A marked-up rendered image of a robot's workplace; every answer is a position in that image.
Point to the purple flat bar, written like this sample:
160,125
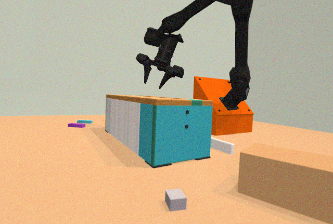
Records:
76,125

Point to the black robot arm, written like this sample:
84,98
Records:
240,74

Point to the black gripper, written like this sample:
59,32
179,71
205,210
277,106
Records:
161,60

